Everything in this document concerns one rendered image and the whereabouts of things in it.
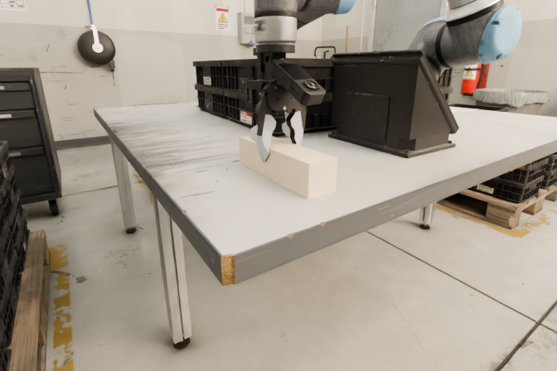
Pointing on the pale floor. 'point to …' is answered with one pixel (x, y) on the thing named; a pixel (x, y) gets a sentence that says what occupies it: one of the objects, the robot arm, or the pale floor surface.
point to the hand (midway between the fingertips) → (282, 154)
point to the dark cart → (29, 136)
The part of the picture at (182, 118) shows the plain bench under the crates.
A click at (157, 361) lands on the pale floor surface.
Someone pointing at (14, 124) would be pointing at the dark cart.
